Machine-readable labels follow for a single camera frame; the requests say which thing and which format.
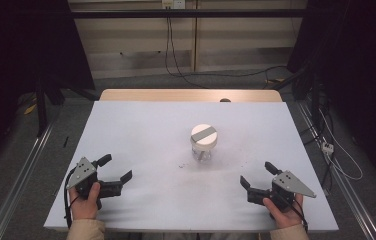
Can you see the person's right hand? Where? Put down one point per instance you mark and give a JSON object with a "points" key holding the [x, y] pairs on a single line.
{"points": [[284, 216]]}

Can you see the white lid with grey stripe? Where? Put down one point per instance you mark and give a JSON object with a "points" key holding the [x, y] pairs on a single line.
{"points": [[204, 135]]}

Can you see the yellow tape strip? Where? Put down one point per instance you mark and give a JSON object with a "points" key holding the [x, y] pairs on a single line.
{"points": [[30, 109]]}

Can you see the dark round table grommet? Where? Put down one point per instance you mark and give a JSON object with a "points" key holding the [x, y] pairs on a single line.
{"points": [[225, 100]]}

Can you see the clear glass jar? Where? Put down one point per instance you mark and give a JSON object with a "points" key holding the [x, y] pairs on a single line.
{"points": [[202, 154]]}

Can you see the person's left hand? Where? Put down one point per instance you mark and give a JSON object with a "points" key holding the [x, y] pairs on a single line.
{"points": [[84, 206]]}

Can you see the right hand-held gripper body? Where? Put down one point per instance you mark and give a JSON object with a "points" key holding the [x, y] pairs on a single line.
{"points": [[291, 185]]}

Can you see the white wall socket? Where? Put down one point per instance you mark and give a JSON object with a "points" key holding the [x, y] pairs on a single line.
{"points": [[173, 3]]}

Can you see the white power strip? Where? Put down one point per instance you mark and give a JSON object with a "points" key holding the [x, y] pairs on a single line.
{"points": [[327, 147]]}

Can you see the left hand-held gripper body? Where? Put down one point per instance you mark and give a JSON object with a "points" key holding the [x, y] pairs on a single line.
{"points": [[82, 173]]}

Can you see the black horizontal frame bar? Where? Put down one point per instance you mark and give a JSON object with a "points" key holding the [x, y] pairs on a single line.
{"points": [[186, 13]]}

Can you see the aluminium floor rail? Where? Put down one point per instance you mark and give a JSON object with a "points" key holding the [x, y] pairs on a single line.
{"points": [[16, 196], [352, 200]]}

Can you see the black curtain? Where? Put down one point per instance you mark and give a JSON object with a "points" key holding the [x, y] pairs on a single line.
{"points": [[16, 50], [359, 66]]}

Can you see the white table cover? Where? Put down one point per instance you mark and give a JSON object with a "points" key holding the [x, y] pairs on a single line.
{"points": [[162, 133]]}

